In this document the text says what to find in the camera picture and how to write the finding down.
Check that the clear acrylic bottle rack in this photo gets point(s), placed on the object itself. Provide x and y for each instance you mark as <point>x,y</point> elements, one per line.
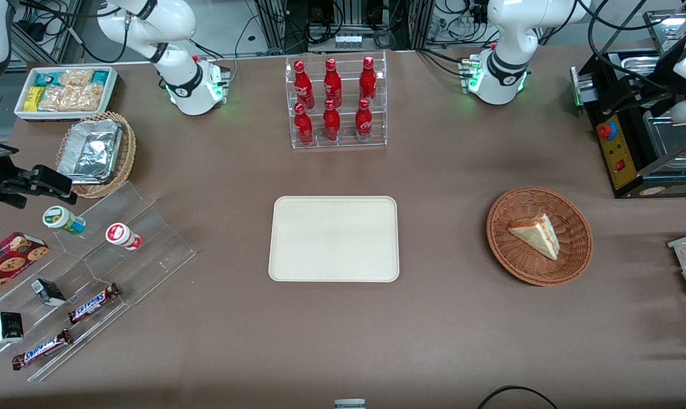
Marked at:
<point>336,142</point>

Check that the grey device edge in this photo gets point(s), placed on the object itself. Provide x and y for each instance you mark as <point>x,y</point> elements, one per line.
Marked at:
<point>350,404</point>

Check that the snickers chocolate bar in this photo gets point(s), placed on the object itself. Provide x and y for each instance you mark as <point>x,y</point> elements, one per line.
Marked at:
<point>93,303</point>
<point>42,349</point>

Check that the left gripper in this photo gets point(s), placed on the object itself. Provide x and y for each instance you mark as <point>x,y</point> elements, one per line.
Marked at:
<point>628,91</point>

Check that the brown round wicker basket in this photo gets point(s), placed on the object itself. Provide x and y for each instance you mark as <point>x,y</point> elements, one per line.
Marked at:
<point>519,267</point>

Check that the green label white cup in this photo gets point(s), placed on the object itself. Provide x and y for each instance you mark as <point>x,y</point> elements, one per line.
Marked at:
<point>62,220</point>

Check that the teal snack packet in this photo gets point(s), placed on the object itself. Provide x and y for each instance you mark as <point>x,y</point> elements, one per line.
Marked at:
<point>100,76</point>
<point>47,78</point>

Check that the white rectangular snack bin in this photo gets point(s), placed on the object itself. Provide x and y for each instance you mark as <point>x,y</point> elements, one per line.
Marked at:
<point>22,113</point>

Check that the cream rectangular serving tray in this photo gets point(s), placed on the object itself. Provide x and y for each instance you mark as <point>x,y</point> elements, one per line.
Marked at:
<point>320,238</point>

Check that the white power strip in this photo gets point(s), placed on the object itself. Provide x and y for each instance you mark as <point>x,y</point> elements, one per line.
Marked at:
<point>347,41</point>

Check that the aluminium foil tray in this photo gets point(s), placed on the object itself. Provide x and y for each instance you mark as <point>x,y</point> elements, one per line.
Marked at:
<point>90,150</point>

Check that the small clear cracker bag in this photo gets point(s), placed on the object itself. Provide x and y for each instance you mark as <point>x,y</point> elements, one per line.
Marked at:
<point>76,78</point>

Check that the small black box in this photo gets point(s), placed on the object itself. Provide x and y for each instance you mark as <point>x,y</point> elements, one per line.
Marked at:
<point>49,292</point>

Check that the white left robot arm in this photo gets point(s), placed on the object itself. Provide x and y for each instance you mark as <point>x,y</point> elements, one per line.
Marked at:
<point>505,62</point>

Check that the yellow snack packet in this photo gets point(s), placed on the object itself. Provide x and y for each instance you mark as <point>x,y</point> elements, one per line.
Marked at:
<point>33,98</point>

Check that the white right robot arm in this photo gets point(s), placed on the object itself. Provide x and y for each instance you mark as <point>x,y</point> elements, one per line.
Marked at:
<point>178,85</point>

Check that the black food warmer cabinet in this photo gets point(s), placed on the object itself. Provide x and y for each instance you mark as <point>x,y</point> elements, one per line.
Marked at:
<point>624,165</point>

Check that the red label white cup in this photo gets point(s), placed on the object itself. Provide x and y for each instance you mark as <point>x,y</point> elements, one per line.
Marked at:
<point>121,235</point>

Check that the red plaid cookie box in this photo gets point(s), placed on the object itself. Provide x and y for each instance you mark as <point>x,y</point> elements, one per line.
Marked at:
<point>8,264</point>

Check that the clear acrylic stepped display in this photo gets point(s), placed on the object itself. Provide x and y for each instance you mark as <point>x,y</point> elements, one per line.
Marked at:
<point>150,255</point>

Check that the red round knob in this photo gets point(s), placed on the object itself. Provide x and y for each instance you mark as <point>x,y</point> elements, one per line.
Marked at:
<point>607,130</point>

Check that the large clear cracker bag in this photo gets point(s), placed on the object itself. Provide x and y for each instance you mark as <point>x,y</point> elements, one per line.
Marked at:
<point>73,97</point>

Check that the black and white box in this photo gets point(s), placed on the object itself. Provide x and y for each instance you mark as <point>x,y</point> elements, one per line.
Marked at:
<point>8,328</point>

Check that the steel warmer pan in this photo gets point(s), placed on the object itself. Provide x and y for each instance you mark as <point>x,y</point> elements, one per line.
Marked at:
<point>632,59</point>
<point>672,139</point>

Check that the triangular sandwich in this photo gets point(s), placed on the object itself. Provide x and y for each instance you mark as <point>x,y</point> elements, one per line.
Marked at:
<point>539,236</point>

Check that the tan wicker basket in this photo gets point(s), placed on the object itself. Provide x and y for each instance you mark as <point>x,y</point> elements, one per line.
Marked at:
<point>128,153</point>

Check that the red cola bottle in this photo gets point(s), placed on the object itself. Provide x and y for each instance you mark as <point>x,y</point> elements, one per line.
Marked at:
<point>364,121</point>
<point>368,80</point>
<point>303,126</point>
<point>302,85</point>
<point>331,122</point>
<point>333,84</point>

